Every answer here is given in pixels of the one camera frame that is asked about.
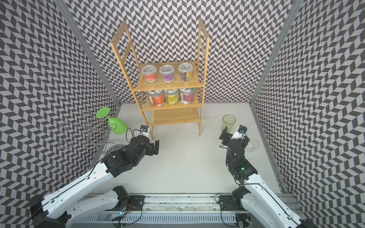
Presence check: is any aluminium corner post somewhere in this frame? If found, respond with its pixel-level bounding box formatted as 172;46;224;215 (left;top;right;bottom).
250;0;304;106
53;0;121;107

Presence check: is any carrot seed container red label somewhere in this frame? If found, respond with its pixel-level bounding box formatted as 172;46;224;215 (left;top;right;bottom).
147;90;164;107

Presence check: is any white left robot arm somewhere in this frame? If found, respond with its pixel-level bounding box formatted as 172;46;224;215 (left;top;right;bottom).
29;135;160;228

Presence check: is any wooden three-tier shelf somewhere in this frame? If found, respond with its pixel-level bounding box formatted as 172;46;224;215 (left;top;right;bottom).
110;19;211;136

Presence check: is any left aluminium corner post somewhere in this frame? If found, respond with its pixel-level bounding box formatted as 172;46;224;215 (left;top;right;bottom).
53;0;121;107

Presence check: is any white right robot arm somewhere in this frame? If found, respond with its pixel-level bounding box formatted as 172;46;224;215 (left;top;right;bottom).
220;125;316;228

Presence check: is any small purple seed jar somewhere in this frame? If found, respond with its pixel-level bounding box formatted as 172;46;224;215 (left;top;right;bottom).
159;65;175;83

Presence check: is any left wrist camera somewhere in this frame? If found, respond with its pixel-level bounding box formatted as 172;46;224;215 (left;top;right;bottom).
138;125;150;139

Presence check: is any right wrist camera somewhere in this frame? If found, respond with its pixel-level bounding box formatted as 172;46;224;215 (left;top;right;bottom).
231;125;250;142

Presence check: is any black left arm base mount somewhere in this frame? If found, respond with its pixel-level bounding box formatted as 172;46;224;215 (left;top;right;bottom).
102;186;146;212

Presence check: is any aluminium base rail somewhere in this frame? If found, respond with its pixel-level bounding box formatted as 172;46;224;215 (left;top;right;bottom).
56;192;309;228

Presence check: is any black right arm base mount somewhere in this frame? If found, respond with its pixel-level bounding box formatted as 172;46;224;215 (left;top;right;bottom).
218;184;258;212

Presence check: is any sunflower seed container yellow label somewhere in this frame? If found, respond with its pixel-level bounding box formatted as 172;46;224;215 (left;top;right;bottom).
163;89;179;105

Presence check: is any right aluminium corner post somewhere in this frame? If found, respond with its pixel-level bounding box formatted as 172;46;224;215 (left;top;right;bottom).
250;0;304;106

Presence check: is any chrome wire glass rack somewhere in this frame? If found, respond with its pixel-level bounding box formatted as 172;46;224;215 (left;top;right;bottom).
58;110;115;150

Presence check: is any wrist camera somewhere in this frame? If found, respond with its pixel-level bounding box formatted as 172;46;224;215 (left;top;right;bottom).
138;125;150;139
231;125;250;142

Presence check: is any green plastic wine glass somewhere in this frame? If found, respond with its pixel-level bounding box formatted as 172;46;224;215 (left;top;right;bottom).
96;107;128;135

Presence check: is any green translucent plastic cup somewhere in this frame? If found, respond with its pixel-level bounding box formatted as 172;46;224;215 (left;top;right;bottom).
221;114;236;133

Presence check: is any red tomato seed container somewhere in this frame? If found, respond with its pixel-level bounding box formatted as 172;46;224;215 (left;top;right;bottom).
141;65;157;84

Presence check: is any small clear seed jar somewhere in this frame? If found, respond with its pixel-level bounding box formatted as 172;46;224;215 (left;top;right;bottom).
178;63;193;82

